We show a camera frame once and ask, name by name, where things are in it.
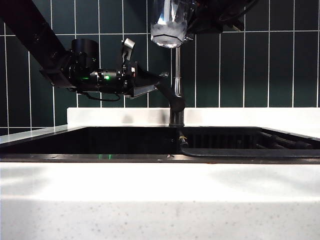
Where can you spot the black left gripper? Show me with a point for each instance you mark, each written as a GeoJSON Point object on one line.
{"type": "Point", "coordinates": [128, 80]}

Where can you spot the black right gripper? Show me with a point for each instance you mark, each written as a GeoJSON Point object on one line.
{"type": "Point", "coordinates": [220, 10]}

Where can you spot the clear glass mug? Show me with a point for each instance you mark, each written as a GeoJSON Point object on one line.
{"type": "Point", "coordinates": [167, 32]}

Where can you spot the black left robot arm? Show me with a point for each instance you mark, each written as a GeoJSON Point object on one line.
{"type": "Point", "coordinates": [32, 32]}

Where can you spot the chrome tall kitchen faucet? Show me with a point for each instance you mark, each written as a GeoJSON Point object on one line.
{"type": "Point", "coordinates": [178, 85]}

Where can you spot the black kitchen sink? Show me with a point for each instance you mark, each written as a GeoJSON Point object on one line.
{"type": "Point", "coordinates": [112, 142]}

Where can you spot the black sink drain rack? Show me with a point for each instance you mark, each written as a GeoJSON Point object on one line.
{"type": "Point", "coordinates": [250, 152]}

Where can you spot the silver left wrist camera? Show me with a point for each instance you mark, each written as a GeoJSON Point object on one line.
{"type": "Point", "coordinates": [128, 45]}

